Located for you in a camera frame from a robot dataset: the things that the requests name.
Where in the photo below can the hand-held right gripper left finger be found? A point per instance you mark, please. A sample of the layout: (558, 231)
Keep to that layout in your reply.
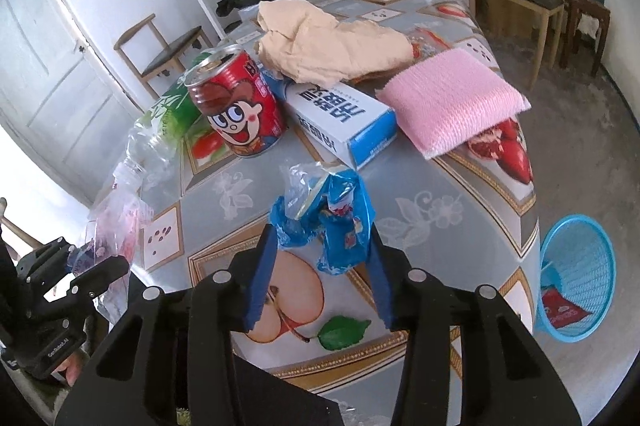
(261, 281)

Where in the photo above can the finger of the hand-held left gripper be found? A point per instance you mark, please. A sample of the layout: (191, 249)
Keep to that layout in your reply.
(100, 278)

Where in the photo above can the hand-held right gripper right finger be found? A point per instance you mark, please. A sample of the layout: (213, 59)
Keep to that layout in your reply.
(382, 286)

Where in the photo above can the clear snack bag red label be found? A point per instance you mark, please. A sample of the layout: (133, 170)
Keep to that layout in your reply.
(120, 226)

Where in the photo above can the blue wrapper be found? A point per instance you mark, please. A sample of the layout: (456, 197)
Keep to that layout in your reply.
(340, 226)

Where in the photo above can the blue and white box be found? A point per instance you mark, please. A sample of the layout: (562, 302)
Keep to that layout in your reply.
(340, 121)

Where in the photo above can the long red snack packet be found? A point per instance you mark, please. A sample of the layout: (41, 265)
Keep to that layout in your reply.
(562, 308)

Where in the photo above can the blue plastic basket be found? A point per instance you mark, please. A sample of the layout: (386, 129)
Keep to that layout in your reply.
(585, 266)

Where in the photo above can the person's left hand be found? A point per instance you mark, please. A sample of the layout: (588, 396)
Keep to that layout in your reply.
(70, 366)

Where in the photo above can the fruit print tablecloth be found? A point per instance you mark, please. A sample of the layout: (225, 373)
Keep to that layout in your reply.
(440, 216)

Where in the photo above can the red cartoon drink can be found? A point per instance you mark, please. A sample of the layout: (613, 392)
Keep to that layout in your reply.
(235, 106)

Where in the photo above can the green label plastic bottle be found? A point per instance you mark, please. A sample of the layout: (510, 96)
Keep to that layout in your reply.
(170, 111)

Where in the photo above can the pink sponge cloth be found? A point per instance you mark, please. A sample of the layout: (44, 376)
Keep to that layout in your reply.
(450, 106)

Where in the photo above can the white panel door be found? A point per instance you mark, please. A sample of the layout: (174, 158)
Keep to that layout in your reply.
(50, 81)

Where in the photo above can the beige cloth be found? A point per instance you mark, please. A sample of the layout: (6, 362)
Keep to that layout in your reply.
(325, 41)

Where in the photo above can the black bag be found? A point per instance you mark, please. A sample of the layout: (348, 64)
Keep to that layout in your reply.
(250, 1)

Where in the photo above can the dark wooden stool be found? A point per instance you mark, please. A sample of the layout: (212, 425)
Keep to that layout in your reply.
(585, 11)

